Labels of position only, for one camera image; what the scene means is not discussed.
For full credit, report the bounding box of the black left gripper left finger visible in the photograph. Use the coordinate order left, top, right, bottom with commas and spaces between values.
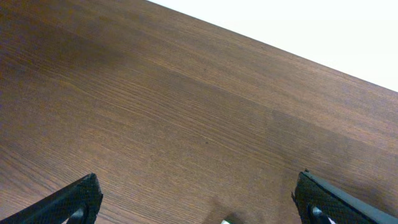
1, 173, 103, 224

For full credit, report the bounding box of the green white soap packet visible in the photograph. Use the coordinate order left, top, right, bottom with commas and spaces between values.
220, 220, 232, 224

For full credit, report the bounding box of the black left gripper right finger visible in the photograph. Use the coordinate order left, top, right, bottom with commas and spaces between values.
292, 170, 397, 224

